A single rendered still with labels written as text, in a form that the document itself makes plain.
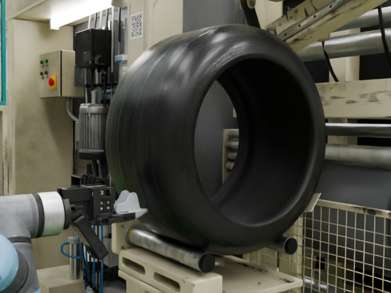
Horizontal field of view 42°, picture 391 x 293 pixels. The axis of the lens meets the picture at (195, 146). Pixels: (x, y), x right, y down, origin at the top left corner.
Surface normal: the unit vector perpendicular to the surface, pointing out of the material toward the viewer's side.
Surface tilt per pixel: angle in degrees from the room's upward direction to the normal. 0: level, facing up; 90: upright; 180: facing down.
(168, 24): 90
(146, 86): 66
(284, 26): 90
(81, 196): 90
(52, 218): 92
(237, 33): 44
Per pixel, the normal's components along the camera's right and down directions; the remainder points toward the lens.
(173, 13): 0.59, 0.05
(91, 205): -0.80, 0.02
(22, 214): 0.58, -0.22
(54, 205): 0.51, -0.50
